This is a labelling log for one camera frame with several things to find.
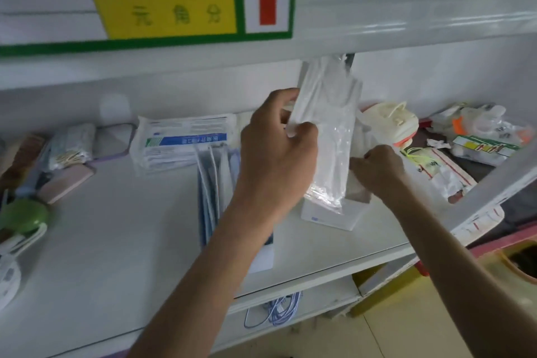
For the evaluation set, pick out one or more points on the person's right hand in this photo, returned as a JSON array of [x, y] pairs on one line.
[[381, 171]]

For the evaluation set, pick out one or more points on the person's left hand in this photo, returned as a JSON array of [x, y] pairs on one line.
[[272, 160]]

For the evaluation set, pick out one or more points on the person's left thumb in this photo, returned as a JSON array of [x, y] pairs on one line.
[[304, 130]]

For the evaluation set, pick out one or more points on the person's right thumb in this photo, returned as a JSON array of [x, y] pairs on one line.
[[360, 169]]

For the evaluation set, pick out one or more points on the clear plastic packet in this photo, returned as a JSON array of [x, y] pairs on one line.
[[331, 127]]

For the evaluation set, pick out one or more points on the person's right forearm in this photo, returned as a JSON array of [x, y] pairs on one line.
[[461, 278]]

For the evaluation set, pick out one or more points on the person's left forearm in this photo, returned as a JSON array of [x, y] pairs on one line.
[[209, 286]]

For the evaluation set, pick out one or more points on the white cardboard box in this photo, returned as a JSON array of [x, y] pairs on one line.
[[323, 217]]

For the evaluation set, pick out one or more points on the red striped mask packet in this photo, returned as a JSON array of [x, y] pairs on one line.
[[440, 171]]

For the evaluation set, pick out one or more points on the white shelf unit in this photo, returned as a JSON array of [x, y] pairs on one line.
[[335, 257]]

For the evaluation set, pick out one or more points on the row of blue white packets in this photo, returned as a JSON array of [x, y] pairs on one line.
[[218, 185]]

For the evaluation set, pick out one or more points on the blue white mask packet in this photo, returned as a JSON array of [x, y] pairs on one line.
[[180, 139]]

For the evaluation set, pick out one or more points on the green labelled packet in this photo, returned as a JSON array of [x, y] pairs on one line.
[[482, 148]]

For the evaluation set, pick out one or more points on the clear bag of white items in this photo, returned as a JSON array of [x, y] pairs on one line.
[[482, 118]]

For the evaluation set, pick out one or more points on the yellow bin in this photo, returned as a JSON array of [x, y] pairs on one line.
[[512, 274]]

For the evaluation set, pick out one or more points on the purple framed case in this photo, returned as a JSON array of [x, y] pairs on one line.
[[112, 141]]

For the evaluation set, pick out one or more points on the cotton swab packet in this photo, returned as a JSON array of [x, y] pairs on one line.
[[71, 146]]

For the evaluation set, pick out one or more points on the pink flat box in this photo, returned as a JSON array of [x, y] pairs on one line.
[[65, 183]]

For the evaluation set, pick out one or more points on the brown packet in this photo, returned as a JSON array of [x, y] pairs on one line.
[[21, 158]]

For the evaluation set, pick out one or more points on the green round container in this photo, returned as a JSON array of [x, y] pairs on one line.
[[23, 216]]

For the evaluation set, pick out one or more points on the white round device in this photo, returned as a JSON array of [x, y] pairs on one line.
[[7, 280]]

